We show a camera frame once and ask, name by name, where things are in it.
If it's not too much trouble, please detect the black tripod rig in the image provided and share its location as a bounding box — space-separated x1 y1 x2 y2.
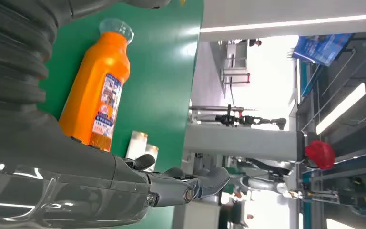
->
189 105 287 131

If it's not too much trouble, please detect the white light strip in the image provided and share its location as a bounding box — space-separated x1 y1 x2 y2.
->
200 12 366 34

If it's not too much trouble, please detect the white shampoo bottle gold cap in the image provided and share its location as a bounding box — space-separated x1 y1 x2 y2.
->
143 144 159 173
125 131 148 160

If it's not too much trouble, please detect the ceiling light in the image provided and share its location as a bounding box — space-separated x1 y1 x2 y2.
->
315 83 366 135

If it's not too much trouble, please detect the red round object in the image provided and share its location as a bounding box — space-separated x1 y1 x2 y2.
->
305 140 336 170

